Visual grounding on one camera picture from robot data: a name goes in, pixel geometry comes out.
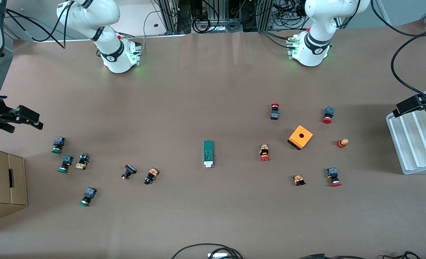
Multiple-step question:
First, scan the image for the green terminal block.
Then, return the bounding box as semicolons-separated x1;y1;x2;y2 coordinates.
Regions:
203;140;215;168

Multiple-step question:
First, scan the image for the green mushroom push button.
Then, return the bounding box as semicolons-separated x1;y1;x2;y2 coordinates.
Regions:
52;136;66;154
79;187;97;207
58;155;74;174

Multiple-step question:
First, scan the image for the white ridged tray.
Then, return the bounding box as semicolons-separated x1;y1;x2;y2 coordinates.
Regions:
386;104;426;175

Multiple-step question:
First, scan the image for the brown cardboard box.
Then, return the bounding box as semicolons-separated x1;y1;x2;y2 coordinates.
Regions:
0;145;28;225

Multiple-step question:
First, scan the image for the red mushroom button blue block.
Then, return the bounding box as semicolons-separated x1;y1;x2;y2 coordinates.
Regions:
326;167;342;187
322;106;335;124

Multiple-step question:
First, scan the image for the aluminium equipment rack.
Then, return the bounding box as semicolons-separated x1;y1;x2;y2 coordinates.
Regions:
155;0;274;35

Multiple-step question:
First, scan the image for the brown paper table cover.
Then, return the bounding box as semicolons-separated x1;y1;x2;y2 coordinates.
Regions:
0;20;426;259

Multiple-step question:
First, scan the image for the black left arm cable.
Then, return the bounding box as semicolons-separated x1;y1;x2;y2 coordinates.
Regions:
370;0;426;106

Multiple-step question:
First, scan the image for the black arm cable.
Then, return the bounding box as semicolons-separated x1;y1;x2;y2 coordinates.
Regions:
370;0;426;106
4;2;73;50

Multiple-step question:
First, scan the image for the black selector switch orange block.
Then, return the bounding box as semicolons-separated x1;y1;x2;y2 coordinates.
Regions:
75;153;90;170
144;168;160;185

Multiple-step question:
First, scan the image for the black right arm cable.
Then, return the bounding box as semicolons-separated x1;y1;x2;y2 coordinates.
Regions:
4;2;73;50

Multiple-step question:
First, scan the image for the black flat head switch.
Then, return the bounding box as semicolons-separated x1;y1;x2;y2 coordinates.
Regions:
121;164;137;181

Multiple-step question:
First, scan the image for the orange button enclosure box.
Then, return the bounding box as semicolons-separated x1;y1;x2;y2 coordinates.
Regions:
287;125;313;151

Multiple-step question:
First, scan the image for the thin black cable tangle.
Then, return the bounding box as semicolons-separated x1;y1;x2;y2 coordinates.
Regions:
381;251;421;259

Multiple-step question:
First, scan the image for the black cable with connector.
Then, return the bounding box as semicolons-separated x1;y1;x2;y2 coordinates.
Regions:
301;254;366;259

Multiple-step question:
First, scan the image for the black coiled cable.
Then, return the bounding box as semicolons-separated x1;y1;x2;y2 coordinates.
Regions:
192;16;211;33

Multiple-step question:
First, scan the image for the black cable loop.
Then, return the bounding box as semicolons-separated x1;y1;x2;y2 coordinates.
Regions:
171;244;244;259

